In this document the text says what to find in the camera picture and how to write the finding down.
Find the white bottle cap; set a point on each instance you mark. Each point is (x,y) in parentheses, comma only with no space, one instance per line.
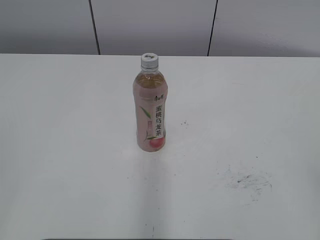
(149,61)

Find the oolong tea bottle pink label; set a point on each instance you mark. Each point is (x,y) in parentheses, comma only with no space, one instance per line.
(150,92)

